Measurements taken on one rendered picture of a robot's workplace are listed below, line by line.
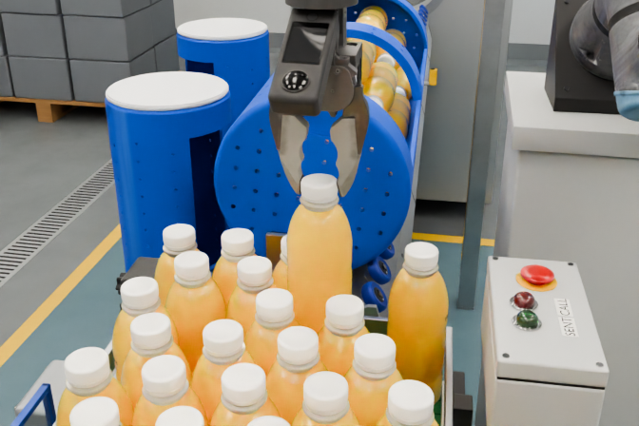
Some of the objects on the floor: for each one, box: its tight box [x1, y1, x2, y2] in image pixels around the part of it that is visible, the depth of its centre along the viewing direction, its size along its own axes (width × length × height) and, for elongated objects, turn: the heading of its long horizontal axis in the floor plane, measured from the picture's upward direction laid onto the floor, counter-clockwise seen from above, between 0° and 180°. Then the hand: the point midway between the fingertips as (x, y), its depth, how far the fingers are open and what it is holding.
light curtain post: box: [457, 0, 511, 310], centre depth 239 cm, size 6×6×170 cm
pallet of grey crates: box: [0, 0, 182, 123], centre depth 472 cm, size 120×80×119 cm
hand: (319, 185), depth 78 cm, fingers closed on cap, 4 cm apart
